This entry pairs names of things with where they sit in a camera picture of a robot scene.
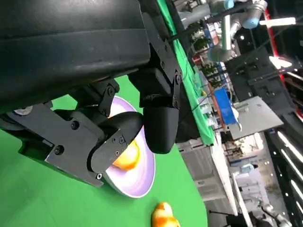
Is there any grey storage cabinet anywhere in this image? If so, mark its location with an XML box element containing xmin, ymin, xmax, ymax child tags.
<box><xmin>177</xmin><ymin>139</ymin><xmax>237</xmax><ymax>215</ymax></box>

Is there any grey flat panel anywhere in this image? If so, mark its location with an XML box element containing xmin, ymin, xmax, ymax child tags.
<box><xmin>228</xmin><ymin>96</ymin><xmax>285</xmax><ymax>140</ymax></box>

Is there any blue bin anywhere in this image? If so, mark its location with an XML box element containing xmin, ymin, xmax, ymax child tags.
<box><xmin>213</xmin><ymin>87</ymin><xmax>239</xmax><ymax>125</ymax></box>

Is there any green table cloth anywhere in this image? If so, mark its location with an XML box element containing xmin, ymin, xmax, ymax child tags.
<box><xmin>0</xmin><ymin>0</ymin><xmax>215</xmax><ymax>227</ymax></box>

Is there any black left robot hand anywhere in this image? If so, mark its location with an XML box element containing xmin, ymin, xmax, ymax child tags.
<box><xmin>0</xmin><ymin>0</ymin><xmax>183</xmax><ymax>188</ymax></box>

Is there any lilac plate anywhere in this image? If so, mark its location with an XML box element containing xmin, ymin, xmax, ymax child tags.
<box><xmin>104</xmin><ymin>96</ymin><xmax>156</xmax><ymax>199</ymax></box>

